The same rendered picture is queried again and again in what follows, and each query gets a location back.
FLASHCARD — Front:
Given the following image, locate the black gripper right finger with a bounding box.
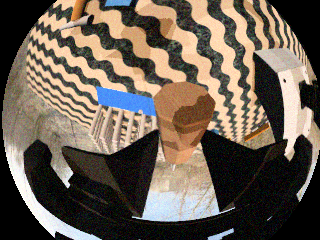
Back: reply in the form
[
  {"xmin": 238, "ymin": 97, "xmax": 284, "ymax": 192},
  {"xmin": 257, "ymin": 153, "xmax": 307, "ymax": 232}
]
[{"xmin": 200, "ymin": 129, "xmax": 288, "ymax": 212}]

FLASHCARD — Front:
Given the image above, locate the blue flat strip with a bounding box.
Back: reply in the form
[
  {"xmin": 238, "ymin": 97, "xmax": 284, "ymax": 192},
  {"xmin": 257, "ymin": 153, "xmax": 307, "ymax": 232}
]
[{"xmin": 96, "ymin": 87, "xmax": 156, "ymax": 116}]

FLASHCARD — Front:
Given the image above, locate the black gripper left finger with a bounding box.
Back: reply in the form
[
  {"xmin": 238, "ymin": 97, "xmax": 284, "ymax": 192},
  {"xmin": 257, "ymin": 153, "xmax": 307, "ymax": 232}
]
[{"xmin": 61, "ymin": 129, "xmax": 160, "ymax": 217}]

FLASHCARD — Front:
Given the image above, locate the blue cube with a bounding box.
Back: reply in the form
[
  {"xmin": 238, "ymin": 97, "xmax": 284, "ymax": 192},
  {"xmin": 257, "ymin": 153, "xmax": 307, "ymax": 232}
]
[
  {"xmin": 105, "ymin": 0, "xmax": 139, "ymax": 7},
  {"xmin": 209, "ymin": 128, "xmax": 219, "ymax": 135}
]

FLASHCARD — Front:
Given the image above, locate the orange and grey hammer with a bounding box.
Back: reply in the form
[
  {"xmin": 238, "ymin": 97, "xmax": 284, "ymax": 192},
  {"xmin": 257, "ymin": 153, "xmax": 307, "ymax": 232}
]
[{"xmin": 60, "ymin": 0, "xmax": 95, "ymax": 31}]

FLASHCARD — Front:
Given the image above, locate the orange rectangular bar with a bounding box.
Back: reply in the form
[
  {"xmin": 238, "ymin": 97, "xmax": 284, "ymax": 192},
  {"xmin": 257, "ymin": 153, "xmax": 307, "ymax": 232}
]
[{"xmin": 244, "ymin": 123, "xmax": 269, "ymax": 141}]

